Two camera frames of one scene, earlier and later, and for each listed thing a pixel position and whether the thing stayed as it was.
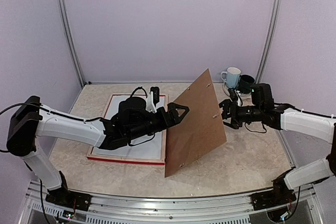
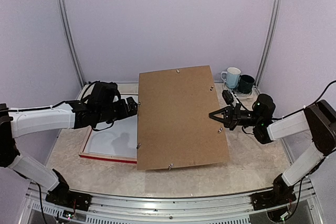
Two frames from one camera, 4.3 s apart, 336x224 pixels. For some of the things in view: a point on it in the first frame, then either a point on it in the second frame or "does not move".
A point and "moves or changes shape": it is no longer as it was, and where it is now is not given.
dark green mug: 245,83 does not move
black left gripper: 174,118 to 124,112
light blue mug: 232,76 does not move
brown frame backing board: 199,131 moves or changes shape
